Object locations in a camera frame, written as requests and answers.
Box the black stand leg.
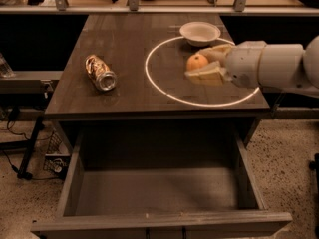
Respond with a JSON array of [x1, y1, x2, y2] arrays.
[[17, 116, 44, 180]]

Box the wire mesh basket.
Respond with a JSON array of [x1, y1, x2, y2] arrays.
[[43, 132, 71, 179]]

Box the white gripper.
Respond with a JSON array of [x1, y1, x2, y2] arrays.
[[185, 41, 266, 88]]

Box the white paper bowl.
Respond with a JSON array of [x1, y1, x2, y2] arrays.
[[179, 22, 221, 47]]

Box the orange fruit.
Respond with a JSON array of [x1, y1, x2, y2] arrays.
[[186, 54, 208, 71]]

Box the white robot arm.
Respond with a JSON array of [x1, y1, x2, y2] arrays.
[[185, 37, 319, 97]]

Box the clear plastic bottle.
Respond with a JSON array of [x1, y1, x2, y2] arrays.
[[0, 53, 15, 78]]

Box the grey metal railing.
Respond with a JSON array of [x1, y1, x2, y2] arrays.
[[0, 0, 319, 17]]

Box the crushed golden drink can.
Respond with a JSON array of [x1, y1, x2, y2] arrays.
[[85, 55, 117, 92]]

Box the open grey top drawer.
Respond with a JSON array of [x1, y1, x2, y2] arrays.
[[31, 120, 292, 239]]

